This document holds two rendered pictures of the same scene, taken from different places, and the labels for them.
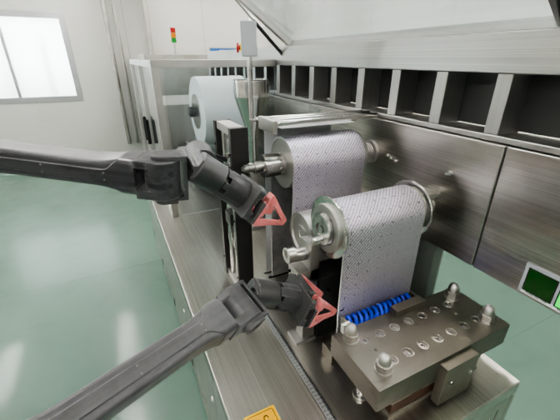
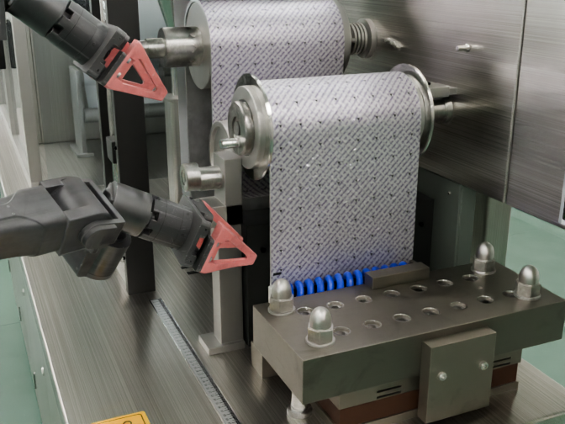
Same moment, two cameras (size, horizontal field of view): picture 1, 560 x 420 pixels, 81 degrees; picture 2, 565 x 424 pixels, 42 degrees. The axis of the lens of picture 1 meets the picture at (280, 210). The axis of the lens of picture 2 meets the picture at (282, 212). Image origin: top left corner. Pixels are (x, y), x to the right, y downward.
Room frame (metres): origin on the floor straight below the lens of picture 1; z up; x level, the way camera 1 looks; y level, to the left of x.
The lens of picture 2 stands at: (-0.33, -0.20, 1.47)
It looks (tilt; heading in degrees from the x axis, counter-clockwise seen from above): 19 degrees down; 2
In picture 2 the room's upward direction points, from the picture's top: straight up
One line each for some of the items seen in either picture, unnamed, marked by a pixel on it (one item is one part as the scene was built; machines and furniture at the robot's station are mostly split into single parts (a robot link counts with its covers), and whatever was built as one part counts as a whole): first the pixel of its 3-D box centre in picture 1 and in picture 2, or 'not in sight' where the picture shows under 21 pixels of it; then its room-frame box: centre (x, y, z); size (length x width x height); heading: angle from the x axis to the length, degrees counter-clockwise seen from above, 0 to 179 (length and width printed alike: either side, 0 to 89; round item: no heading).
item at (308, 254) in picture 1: (302, 292); (218, 255); (0.69, -0.06, 1.05); 0.06 x 0.05 x 0.31; 116
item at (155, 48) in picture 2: (252, 167); (144, 48); (0.86, 0.08, 1.34); 0.06 x 0.03 x 0.03; 116
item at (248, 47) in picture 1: (246, 39); not in sight; (1.19, 0.11, 1.66); 0.07 x 0.07 x 0.10; 5
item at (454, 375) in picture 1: (455, 377); (457, 375); (0.51, -0.39, 0.97); 0.10 x 0.03 x 0.11; 116
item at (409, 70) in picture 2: (408, 207); (404, 113); (0.79, -0.34, 1.25); 0.15 x 0.01 x 0.15; 26
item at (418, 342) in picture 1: (420, 338); (409, 321); (0.59, -0.33, 1.00); 0.40 x 0.16 x 0.06; 116
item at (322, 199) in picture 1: (327, 227); (251, 127); (0.68, -0.11, 1.25); 0.15 x 0.01 x 0.15; 26
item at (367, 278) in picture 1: (378, 277); (345, 224); (0.68, -0.25, 1.11); 0.23 x 0.01 x 0.18; 116
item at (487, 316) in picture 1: (487, 312); (528, 280); (0.62, -0.50, 1.05); 0.04 x 0.04 x 0.04
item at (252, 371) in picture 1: (227, 213); (137, 192); (1.54, 0.27, 0.88); 2.52 x 0.66 x 0.04; 26
